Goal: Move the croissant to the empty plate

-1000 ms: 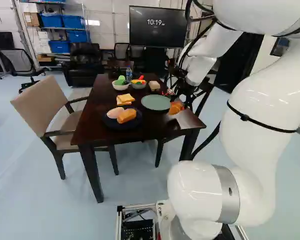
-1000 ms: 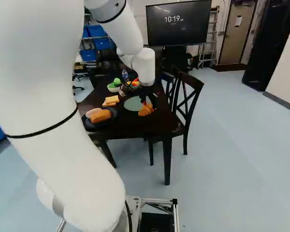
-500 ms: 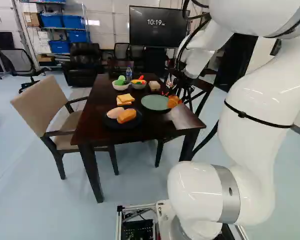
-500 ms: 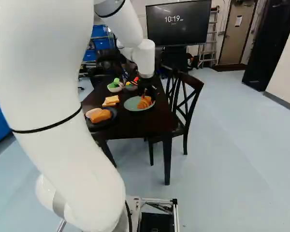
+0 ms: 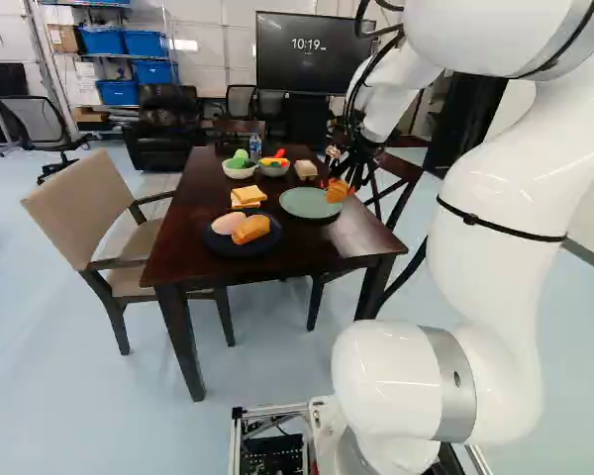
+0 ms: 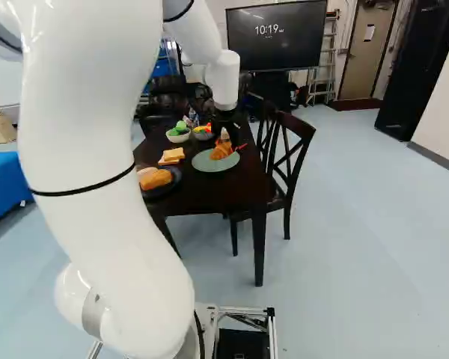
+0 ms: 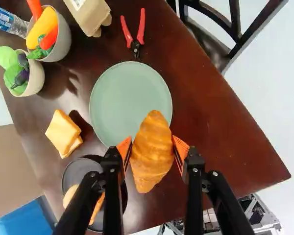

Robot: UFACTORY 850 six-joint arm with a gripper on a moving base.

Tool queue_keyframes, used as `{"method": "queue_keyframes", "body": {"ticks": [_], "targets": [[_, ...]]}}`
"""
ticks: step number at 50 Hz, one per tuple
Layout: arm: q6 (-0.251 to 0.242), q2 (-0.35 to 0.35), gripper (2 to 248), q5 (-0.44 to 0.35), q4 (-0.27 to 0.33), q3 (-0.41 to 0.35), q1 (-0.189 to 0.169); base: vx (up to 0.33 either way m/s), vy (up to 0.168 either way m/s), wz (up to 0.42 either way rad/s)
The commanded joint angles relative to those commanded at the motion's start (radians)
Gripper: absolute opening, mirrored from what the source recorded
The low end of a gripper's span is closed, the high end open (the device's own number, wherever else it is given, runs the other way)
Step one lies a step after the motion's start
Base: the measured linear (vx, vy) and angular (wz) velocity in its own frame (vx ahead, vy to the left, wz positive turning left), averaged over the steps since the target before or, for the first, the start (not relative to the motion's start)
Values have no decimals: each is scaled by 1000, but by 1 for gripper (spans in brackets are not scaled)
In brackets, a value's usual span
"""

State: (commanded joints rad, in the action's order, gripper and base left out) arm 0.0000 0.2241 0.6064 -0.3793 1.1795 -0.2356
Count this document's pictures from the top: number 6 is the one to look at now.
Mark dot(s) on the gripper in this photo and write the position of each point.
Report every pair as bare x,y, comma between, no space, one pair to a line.
224,116

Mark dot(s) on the croissant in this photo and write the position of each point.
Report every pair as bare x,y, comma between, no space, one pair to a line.
220,151

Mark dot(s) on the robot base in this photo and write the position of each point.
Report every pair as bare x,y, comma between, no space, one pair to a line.
243,336

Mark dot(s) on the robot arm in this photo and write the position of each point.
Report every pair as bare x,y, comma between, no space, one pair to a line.
97,149

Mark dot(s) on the green round plate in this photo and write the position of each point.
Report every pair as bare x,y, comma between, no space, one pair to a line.
213,166

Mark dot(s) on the black round plate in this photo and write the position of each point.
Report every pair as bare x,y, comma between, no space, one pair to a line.
172,185

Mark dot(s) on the white bowl with mixed fruit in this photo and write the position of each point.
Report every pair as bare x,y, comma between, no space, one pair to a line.
203,134

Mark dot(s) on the dark wooden table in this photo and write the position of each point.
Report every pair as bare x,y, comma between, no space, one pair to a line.
224,187

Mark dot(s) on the clear water bottle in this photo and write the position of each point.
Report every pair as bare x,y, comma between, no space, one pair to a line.
192,116

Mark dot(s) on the dark wooden chair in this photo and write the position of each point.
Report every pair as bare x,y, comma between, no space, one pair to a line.
280,157

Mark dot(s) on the white bowl with green fruit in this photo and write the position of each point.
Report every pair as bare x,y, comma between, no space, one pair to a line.
178,135

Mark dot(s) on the toast slices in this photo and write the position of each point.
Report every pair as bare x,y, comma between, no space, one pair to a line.
172,154

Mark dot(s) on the orange bread loaf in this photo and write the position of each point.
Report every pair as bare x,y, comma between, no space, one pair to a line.
155,179

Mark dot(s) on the large black screen on stand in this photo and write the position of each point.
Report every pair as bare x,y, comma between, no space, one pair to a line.
277,33

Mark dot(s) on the metal ladder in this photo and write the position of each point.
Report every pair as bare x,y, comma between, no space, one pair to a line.
327,63

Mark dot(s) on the beige door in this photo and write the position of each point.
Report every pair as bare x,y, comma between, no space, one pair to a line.
363,52

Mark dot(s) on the tall black cabinet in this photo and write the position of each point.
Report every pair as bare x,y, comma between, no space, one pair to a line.
419,67

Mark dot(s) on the blue padded block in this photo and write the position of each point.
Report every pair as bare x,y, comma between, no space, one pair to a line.
3,187

